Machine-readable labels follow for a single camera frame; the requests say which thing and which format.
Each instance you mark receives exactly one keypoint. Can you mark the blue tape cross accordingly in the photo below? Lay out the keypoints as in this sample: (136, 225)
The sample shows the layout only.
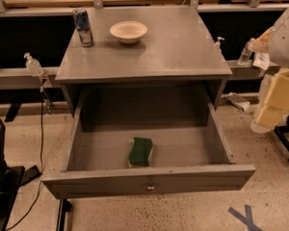
(246, 218)

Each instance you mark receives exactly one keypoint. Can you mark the black stand base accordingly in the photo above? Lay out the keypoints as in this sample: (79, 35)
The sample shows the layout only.
(10, 179)

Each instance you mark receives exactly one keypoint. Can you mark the grey cabinet counter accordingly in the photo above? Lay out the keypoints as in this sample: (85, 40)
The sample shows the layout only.
(177, 46)

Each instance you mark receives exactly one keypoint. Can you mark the clear plastic water bottle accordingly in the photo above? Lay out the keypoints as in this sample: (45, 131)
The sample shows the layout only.
(246, 53)

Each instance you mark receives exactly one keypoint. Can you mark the white wipes packet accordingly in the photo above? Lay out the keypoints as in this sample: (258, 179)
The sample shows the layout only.
(261, 60)

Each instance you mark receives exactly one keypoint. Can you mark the green yellow sponge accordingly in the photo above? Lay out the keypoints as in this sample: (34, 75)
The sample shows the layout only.
(140, 153)

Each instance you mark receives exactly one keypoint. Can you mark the open grey top drawer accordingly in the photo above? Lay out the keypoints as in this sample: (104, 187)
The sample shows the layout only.
(190, 152)

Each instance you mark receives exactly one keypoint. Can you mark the small pump bottle behind counter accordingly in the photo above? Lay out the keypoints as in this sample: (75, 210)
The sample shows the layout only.
(218, 43)

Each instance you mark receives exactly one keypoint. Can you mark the folded paper on ledge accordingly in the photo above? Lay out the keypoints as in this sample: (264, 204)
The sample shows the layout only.
(238, 101)

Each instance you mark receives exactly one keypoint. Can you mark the white ceramic bowl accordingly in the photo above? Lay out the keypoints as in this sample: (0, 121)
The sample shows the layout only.
(128, 32)

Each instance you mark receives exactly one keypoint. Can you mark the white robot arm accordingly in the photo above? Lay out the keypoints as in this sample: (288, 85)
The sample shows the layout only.
(274, 90)

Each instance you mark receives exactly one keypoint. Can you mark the left clear sanitizer pump bottle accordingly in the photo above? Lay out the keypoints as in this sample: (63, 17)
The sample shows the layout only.
(33, 65)

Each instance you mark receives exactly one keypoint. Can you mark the blue silver drink can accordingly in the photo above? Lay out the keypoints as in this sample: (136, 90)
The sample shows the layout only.
(83, 26)

